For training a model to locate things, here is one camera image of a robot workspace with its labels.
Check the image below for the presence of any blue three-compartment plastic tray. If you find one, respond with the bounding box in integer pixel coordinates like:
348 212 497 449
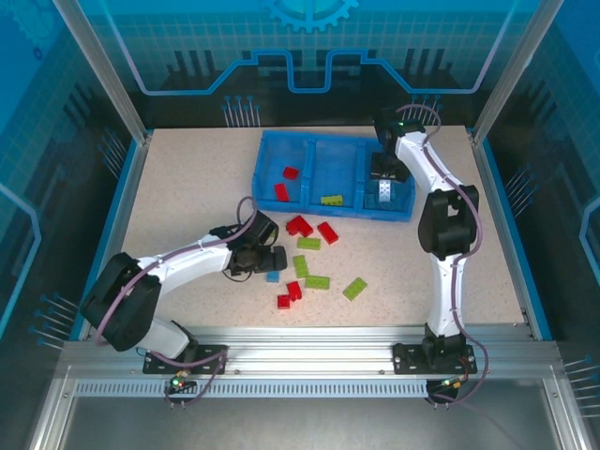
251 129 418 222

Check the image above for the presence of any blue table edge trim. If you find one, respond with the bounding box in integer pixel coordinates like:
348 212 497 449
478 138 555 341
69 138 144 339

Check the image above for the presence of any small controller board with LED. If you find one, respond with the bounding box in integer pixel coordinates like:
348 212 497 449
428 374 471 395
164 372 198 394

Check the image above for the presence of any grey metal bottom plate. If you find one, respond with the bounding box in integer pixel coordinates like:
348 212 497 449
60 397 563 450

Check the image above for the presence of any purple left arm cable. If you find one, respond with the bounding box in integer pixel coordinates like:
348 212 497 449
95 195 260 410

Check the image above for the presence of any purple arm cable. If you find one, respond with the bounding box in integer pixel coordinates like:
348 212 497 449
95 195 260 410
397 102 489 409

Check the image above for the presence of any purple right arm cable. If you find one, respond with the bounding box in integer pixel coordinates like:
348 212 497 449
397 102 489 409

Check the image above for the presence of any aluminium mounting rail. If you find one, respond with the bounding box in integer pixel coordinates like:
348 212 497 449
60 325 562 379

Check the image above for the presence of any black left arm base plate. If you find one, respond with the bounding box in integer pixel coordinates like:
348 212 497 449
142 344 230 376

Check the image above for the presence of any slotted grey cable duct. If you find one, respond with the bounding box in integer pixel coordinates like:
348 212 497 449
72 378 430 399

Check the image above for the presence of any aluminium frame post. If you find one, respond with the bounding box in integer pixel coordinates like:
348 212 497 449
470 0 566 144
51 0 154 143

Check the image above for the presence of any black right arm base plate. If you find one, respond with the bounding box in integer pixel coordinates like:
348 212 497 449
392 341 478 376

